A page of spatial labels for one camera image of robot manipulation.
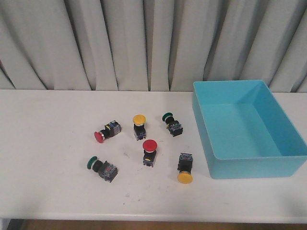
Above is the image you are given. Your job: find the yellow push button front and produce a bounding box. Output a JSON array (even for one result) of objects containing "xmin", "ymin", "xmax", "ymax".
[{"xmin": 177, "ymin": 153, "xmax": 193, "ymax": 184}]

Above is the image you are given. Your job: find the green push button rear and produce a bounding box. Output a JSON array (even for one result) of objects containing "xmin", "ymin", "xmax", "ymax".
[{"xmin": 162, "ymin": 112, "xmax": 183, "ymax": 137}]

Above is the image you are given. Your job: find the grey pleated curtain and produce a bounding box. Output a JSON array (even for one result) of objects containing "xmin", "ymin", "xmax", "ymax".
[{"xmin": 0, "ymin": 0, "xmax": 307, "ymax": 92}]

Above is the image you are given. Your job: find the green push button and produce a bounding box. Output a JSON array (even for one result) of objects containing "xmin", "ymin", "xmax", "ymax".
[
  {"xmin": 87, "ymin": 156, "xmax": 118, "ymax": 183},
  {"xmin": 162, "ymin": 112, "xmax": 183, "ymax": 137}
]

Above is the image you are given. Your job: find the blue plastic box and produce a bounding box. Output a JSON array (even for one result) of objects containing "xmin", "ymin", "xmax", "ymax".
[{"xmin": 192, "ymin": 80, "xmax": 307, "ymax": 179}]

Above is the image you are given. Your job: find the yellow push button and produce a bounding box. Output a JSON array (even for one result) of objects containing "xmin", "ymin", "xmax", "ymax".
[
  {"xmin": 177, "ymin": 153, "xmax": 193, "ymax": 184},
  {"xmin": 132, "ymin": 115, "xmax": 146, "ymax": 141}
]

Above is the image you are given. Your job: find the red push button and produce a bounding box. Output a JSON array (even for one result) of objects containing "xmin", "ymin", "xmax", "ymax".
[
  {"xmin": 142, "ymin": 139, "xmax": 158, "ymax": 167},
  {"xmin": 94, "ymin": 120, "xmax": 121, "ymax": 143}
]

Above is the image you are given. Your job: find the green push button front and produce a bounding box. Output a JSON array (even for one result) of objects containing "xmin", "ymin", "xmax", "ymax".
[{"xmin": 87, "ymin": 156, "xmax": 118, "ymax": 183}]

